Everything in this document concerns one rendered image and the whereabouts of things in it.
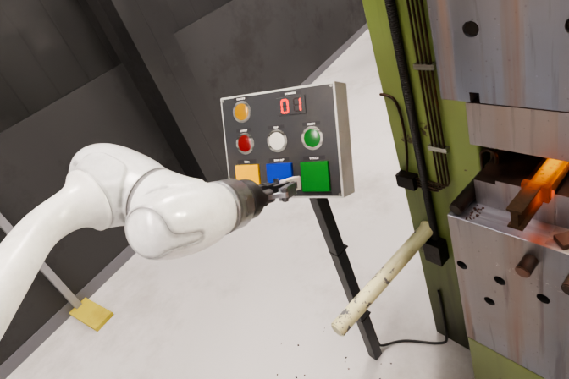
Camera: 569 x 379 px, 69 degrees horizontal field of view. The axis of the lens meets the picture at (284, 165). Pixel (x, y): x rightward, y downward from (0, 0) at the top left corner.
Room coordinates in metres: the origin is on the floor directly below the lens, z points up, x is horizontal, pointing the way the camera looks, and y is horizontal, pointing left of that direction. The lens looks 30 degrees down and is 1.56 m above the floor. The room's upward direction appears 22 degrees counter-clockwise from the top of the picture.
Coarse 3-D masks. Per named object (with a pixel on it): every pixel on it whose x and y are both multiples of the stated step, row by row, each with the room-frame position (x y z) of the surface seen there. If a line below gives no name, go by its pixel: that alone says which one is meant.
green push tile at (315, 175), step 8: (304, 168) 0.87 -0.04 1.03; (312, 168) 0.85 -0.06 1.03; (320, 168) 0.84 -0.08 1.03; (328, 168) 0.83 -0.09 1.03; (304, 176) 0.86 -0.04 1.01; (312, 176) 0.85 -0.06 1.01; (320, 176) 0.84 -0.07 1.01; (328, 176) 0.82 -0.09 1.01; (304, 184) 0.85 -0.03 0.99; (312, 184) 0.84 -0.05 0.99; (320, 184) 0.83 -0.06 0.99; (328, 184) 0.82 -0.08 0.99
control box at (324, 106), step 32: (256, 96) 1.02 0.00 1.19; (288, 96) 0.96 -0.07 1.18; (320, 96) 0.91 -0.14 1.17; (224, 128) 1.06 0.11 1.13; (256, 128) 1.00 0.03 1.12; (288, 128) 0.94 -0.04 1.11; (320, 128) 0.88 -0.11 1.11; (256, 160) 0.97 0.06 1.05; (288, 160) 0.91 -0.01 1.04; (320, 160) 0.86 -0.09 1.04; (320, 192) 0.83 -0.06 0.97; (352, 192) 0.83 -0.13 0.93
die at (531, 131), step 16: (480, 112) 0.63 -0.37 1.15; (496, 112) 0.61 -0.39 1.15; (512, 112) 0.58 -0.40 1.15; (528, 112) 0.56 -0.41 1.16; (544, 112) 0.54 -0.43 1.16; (560, 112) 0.52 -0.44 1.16; (480, 128) 0.63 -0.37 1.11; (496, 128) 0.61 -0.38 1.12; (512, 128) 0.58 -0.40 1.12; (528, 128) 0.56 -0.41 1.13; (544, 128) 0.54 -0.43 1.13; (560, 128) 0.52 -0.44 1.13; (480, 144) 0.64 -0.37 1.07; (496, 144) 0.61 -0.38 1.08; (512, 144) 0.58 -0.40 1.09; (528, 144) 0.56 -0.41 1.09; (544, 144) 0.54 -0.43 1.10; (560, 144) 0.52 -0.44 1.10; (560, 160) 0.52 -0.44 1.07
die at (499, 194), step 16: (512, 160) 0.65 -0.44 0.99; (528, 160) 0.64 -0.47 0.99; (544, 160) 0.61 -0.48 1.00; (480, 176) 0.66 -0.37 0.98; (496, 176) 0.64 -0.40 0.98; (512, 176) 0.61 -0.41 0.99; (528, 176) 0.58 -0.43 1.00; (560, 176) 0.55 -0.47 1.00; (480, 192) 0.65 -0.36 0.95; (496, 192) 0.62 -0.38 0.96; (512, 192) 0.59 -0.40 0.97; (560, 192) 0.52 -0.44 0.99; (496, 208) 0.62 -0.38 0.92; (544, 208) 0.54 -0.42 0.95; (560, 208) 0.52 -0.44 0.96; (560, 224) 0.52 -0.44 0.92
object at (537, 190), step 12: (540, 168) 0.58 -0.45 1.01; (552, 168) 0.57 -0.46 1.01; (528, 180) 0.56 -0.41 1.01; (540, 180) 0.55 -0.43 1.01; (552, 180) 0.55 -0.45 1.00; (528, 192) 0.53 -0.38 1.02; (540, 192) 0.53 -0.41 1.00; (516, 204) 0.51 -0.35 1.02; (528, 204) 0.50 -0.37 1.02; (540, 204) 0.53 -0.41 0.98; (516, 216) 0.50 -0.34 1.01; (528, 216) 0.51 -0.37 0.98; (516, 228) 0.50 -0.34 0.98
